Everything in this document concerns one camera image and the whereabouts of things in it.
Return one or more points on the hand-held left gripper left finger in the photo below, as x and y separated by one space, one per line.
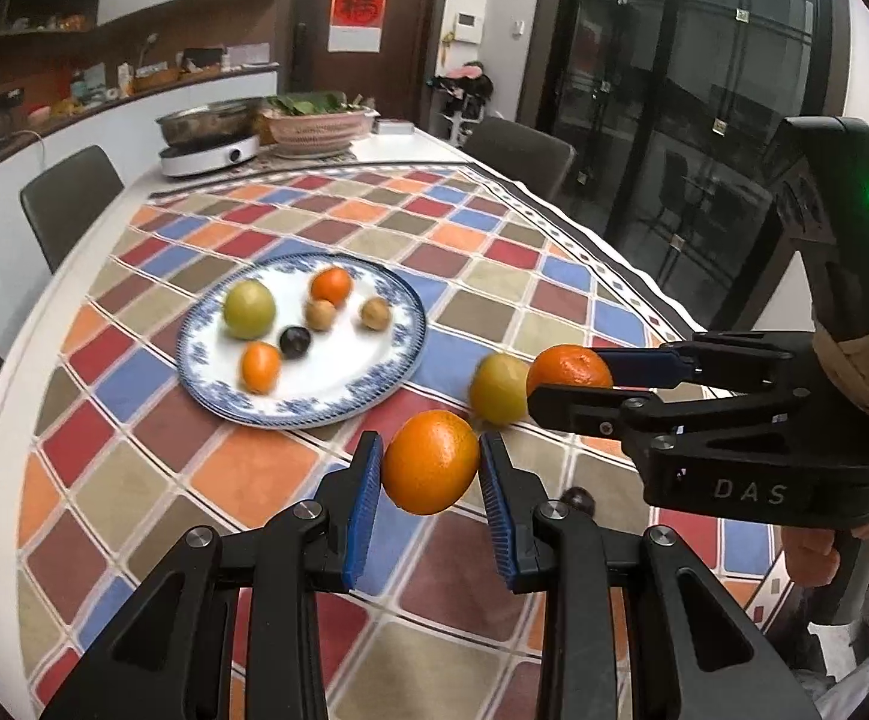
359 517

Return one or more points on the black child stroller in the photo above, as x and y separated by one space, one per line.
464 101

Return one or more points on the dark plum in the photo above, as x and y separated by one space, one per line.
579 501
295 341

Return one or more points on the person's right hand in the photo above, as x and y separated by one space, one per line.
805 559

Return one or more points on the red and white wall calendar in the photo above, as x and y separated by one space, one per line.
358 11

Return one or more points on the white intercom panel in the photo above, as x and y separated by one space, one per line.
468 27

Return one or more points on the wooden counter basket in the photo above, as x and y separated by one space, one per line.
157 79

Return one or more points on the white carton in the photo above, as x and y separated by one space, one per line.
126 79

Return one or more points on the dark glass sliding doors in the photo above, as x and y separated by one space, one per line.
666 90

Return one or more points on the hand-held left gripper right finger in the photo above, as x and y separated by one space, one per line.
498 517

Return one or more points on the green leafy vegetables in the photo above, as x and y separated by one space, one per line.
310 103

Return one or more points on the dark brown door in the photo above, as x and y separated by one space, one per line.
419 15

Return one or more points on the blue rimmed white plate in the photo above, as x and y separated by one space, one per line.
344 382

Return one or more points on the white desk lamp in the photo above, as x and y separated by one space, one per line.
148 49

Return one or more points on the pink woven basket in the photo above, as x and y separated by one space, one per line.
318 136

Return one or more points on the teal container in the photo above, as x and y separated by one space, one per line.
88 85

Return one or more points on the green pear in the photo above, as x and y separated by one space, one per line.
249 307

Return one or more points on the brown kiwi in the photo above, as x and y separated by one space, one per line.
320 313
374 312

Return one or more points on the steel pot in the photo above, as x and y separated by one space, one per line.
209 120

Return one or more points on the yellow-green citrus on table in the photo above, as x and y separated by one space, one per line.
498 390

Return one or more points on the white flat box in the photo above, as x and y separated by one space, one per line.
393 127

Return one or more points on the large orange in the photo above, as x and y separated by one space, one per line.
430 461
569 369

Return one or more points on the white induction cooker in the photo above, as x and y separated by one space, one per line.
209 159

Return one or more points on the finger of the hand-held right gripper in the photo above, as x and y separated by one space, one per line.
633 367
584 409

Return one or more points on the small orange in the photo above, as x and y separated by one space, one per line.
260 366
331 285

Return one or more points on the white lower cabinets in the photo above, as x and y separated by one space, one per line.
142 120

